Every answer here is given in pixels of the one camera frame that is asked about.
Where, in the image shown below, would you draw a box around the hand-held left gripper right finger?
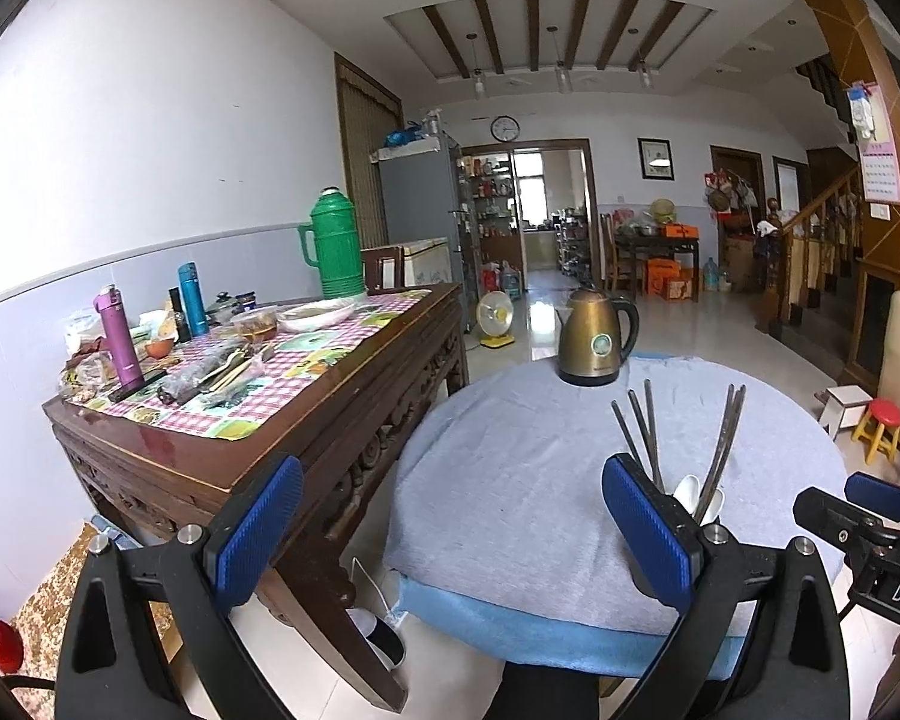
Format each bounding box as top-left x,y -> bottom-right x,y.
601,452 -> 850,720

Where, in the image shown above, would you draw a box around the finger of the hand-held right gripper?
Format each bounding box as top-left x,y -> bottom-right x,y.
793,487 -> 892,550
845,472 -> 900,524

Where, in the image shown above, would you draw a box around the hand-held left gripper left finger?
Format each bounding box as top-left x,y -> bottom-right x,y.
54,454 -> 305,720

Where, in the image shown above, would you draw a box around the round red stool yellow legs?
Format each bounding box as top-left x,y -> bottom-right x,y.
852,398 -> 900,467

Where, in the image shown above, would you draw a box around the small white stool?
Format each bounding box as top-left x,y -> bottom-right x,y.
815,383 -> 874,441

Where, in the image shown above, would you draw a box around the carved wooden sideboard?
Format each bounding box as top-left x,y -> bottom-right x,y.
43,283 -> 471,713

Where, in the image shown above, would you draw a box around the grey tablecloth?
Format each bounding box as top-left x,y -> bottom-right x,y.
382,352 -> 850,636

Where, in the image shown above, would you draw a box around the checkered table cover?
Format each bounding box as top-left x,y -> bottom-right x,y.
63,288 -> 434,441

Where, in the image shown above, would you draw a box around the blue under cloth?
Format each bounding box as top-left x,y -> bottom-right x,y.
396,568 -> 760,681

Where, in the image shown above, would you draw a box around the gold electric kettle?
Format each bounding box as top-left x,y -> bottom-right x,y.
556,287 -> 640,388

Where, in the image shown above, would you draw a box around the person's leg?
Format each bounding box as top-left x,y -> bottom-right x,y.
486,661 -> 602,720

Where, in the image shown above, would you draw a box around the clear food container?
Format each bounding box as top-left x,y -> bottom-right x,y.
228,304 -> 281,343

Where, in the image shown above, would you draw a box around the patterned floor mat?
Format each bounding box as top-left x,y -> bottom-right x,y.
6,523 -> 182,662

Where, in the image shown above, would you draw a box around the white shallow dish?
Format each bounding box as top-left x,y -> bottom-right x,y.
277,298 -> 362,333

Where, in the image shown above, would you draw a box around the dark glass bottle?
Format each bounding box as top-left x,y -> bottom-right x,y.
168,286 -> 193,344

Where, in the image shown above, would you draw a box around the purple drink bottle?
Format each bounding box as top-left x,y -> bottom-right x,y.
93,292 -> 146,386

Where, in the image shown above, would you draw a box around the blue drink bottle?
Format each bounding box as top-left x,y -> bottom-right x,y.
177,262 -> 212,338

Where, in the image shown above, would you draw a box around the orange cardboard boxes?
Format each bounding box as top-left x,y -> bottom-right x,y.
644,258 -> 700,302

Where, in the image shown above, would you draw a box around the white round fan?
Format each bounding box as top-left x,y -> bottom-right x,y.
475,290 -> 518,350

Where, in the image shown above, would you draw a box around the wooden stair railing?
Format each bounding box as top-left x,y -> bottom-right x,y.
756,163 -> 871,332

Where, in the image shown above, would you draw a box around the dark wooden dining table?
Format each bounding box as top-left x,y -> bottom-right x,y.
613,232 -> 701,302

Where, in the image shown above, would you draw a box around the red bag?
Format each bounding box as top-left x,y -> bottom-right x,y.
0,616 -> 26,677

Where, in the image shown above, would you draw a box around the wooden chair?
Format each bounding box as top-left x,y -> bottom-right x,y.
359,243 -> 408,296

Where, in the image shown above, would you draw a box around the green thermos flask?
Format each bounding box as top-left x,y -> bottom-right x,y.
297,187 -> 368,300

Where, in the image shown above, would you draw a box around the white chest freezer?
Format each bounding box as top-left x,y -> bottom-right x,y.
400,237 -> 452,290

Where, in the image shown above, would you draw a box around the glass display cabinet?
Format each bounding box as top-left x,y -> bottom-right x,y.
457,153 -> 520,295

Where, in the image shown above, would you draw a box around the grey refrigerator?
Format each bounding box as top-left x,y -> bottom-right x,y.
376,133 -> 467,293

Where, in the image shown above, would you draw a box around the wooden stair pillar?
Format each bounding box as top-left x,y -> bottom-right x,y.
801,0 -> 900,392

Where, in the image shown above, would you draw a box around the wall calendar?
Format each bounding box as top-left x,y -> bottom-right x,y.
858,141 -> 900,205

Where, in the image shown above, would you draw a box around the framed wall picture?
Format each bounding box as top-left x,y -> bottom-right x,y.
637,136 -> 677,182

